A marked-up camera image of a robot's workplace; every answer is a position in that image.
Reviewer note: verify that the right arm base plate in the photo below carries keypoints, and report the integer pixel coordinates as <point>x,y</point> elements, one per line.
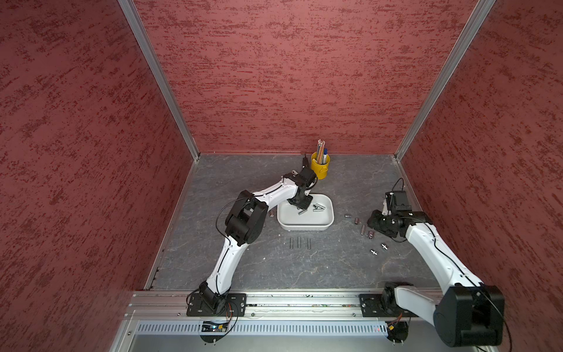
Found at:
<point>372,306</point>

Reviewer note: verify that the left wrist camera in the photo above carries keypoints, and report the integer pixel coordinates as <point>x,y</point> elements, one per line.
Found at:
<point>305,174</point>

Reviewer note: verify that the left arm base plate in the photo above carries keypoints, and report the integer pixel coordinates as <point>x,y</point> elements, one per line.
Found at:
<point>230,305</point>

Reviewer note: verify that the pens in yellow cup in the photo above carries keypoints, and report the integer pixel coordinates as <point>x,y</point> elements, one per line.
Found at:
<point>321,153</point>

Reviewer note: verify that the white plastic storage box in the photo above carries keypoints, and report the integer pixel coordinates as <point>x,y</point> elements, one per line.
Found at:
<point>288,218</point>

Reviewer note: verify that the right aluminium corner post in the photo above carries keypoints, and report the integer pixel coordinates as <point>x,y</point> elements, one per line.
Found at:
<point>462,44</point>

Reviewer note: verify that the aluminium front rail frame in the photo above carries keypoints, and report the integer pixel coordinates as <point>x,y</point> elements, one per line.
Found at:
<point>274,320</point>

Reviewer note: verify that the aluminium corner post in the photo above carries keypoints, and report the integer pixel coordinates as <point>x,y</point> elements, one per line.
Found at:
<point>462,44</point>
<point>139,32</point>

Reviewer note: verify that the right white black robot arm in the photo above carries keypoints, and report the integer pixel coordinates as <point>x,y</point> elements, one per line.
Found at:
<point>469,312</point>

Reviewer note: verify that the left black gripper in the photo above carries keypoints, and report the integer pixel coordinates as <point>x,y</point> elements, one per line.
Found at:
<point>303,206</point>

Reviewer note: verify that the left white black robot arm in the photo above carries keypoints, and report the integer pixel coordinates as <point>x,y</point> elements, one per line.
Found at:
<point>243,226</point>

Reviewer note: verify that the left aluminium corner post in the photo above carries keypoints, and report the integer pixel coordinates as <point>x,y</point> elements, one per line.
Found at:
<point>139,32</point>

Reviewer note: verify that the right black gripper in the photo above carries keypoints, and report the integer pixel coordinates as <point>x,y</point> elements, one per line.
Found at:
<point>372,222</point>

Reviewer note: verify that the yellow pen holder cup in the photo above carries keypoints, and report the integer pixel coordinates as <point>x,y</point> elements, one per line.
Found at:
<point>321,170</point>

